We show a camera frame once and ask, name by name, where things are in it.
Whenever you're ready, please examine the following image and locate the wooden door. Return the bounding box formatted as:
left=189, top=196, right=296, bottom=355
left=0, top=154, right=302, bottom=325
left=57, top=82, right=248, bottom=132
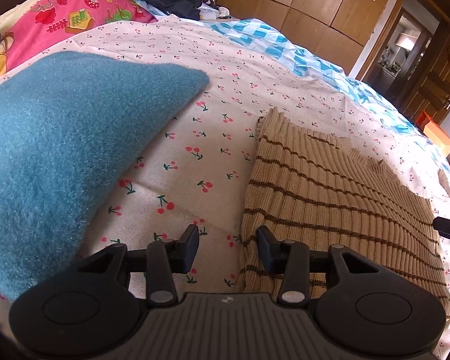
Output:
left=401, top=23, right=450, bottom=124

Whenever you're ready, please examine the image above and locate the pink cartoon pillow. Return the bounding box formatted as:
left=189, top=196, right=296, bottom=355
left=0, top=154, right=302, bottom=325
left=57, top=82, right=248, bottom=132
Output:
left=0, top=0, right=157, bottom=77

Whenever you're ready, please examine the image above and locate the wooden wardrobe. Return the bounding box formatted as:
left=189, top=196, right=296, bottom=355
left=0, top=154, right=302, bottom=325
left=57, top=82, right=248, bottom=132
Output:
left=217, top=0, right=388, bottom=72

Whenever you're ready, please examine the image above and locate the beige brown-striped ribbed sweater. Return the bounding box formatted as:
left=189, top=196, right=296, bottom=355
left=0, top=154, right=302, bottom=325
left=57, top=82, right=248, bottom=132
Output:
left=237, top=108, right=450, bottom=311

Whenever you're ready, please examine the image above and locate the teal fuzzy sweater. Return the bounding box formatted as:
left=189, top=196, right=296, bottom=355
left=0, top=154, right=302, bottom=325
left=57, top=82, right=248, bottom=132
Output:
left=0, top=51, right=209, bottom=300

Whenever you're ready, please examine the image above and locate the white cherry-print bed sheet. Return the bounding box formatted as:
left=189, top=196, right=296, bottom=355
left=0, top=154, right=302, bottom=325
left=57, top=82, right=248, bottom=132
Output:
left=0, top=16, right=450, bottom=360

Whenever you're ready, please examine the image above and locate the blue white checkered quilt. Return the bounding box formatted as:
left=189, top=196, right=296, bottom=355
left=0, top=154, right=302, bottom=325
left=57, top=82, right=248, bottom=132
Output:
left=205, top=19, right=448, bottom=165

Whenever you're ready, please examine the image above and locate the orange box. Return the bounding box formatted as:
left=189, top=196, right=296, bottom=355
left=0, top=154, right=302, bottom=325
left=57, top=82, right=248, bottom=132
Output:
left=415, top=111, right=450, bottom=157

